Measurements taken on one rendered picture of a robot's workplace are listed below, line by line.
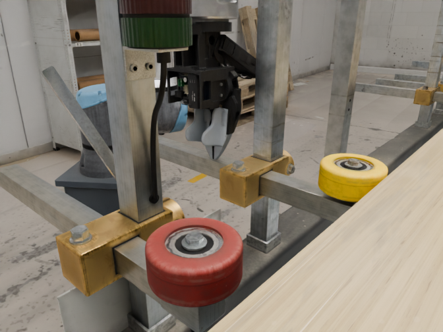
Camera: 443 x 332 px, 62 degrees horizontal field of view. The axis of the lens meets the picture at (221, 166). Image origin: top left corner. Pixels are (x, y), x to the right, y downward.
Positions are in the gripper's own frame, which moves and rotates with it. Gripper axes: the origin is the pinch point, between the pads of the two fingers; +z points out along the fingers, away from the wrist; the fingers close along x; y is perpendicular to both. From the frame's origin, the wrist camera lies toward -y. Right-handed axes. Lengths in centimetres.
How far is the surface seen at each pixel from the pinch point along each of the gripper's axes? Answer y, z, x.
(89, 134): 22.9, -7.9, 1.0
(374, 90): -98, 3, -10
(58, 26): -90, -20, -231
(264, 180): 1.7, 1.8, 10.8
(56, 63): -90, 6, -242
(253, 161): -0.5, 0.2, 7.0
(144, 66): 21.2, -15.8, 9.8
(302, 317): 26.1, -2.1, 30.7
